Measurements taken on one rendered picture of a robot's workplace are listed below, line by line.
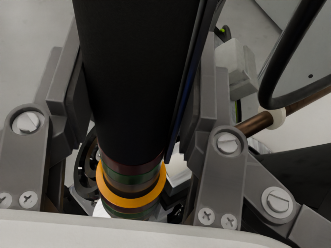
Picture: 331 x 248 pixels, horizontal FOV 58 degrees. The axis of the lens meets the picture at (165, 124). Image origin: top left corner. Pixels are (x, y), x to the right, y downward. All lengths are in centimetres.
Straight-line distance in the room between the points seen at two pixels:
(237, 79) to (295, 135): 15
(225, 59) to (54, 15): 202
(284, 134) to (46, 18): 217
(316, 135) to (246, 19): 220
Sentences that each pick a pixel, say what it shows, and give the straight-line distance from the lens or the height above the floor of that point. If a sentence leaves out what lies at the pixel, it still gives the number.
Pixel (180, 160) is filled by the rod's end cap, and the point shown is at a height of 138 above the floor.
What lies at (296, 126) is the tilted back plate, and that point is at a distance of 57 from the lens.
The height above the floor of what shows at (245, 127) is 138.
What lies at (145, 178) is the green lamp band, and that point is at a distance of 15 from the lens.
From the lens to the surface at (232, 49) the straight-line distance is 63.
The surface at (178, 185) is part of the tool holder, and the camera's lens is 22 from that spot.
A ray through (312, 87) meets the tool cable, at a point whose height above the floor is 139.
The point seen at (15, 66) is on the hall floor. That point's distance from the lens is 223.
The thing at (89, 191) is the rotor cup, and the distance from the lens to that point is 38.
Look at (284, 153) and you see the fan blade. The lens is 34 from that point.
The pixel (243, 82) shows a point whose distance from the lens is 62.
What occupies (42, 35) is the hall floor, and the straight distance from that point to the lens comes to 239.
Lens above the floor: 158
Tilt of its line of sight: 58 degrees down
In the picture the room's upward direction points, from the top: 12 degrees clockwise
